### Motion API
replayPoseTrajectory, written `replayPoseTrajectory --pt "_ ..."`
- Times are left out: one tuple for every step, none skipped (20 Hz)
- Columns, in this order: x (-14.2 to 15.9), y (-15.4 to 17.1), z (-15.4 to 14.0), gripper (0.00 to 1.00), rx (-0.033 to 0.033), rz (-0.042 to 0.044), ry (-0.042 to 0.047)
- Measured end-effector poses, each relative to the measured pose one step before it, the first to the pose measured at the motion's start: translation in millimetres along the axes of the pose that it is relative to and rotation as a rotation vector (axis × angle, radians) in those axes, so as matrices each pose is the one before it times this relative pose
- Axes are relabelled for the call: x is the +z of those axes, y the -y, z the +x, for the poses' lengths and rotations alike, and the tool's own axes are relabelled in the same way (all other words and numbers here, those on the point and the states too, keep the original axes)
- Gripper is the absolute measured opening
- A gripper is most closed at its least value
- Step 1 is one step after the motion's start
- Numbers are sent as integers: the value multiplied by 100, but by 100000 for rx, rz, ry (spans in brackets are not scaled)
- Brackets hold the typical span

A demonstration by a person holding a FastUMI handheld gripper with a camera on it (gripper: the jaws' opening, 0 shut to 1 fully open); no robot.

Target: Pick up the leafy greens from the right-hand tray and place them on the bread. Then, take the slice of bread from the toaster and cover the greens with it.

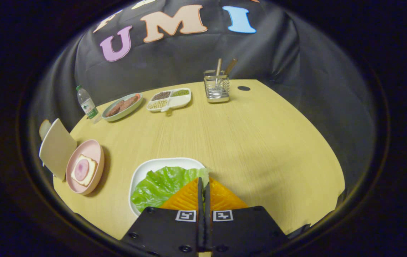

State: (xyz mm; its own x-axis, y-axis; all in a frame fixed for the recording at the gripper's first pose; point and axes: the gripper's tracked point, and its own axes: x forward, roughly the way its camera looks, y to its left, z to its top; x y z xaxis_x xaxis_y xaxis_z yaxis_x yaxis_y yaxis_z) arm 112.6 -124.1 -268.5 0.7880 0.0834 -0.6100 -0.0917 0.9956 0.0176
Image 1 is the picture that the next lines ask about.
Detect green lettuce leaf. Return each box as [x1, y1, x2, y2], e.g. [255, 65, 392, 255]
[131, 166, 210, 213]

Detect flat wooden utensil handle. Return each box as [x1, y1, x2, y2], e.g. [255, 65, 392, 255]
[224, 59, 238, 76]

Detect white divided snack tray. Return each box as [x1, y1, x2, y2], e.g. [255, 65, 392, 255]
[147, 88, 192, 113]

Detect pink round plate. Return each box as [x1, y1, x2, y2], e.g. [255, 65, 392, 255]
[66, 139, 105, 196]

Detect bread slice with brown crust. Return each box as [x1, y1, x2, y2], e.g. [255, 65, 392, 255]
[39, 119, 52, 141]

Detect beige square board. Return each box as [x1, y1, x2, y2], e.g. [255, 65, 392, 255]
[39, 119, 78, 180]

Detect white bread slice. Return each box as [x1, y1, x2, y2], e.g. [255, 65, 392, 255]
[70, 154, 98, 187]

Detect metal wire utensil holder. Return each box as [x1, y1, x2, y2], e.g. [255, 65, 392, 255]
[204, 70, 231, 104]

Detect clear plastic water bottle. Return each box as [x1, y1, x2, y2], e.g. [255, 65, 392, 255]
[76, 85, 99, 120]

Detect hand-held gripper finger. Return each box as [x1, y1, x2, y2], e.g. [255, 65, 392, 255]
[119, 177, 206, 257]
[205, 177, 290, 257]

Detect pink ham slice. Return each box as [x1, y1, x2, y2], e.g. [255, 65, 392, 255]
[74, 159, 90, 182]

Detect light green round plate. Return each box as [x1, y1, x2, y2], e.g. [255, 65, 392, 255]
[102, 93, 143, 122]

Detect white rounded square plate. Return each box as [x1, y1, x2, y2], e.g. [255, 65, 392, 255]
[129, 157, 208, 217]

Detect brown meat slice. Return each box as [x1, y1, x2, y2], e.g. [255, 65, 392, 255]
[119, 95, 141, 112]
[106, 100, 125, 117]

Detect black backdrop cloth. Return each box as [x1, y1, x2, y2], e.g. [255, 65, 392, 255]
[29, 0, 380, 190]

